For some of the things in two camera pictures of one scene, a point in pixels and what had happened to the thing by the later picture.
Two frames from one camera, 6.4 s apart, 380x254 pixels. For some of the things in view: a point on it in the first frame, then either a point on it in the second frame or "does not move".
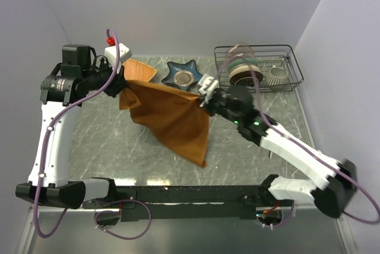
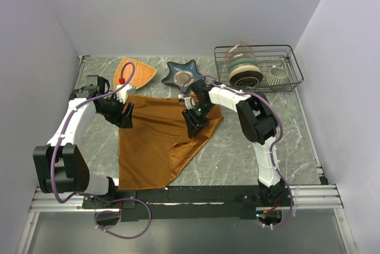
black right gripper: (208, 105) to (194, 125)
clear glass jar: (240, 48) does not move
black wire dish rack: (261, 67) does not move
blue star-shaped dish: (182, 76) does not move
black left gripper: (119, 83) to (123, 120)
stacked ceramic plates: (244, 72) does not move
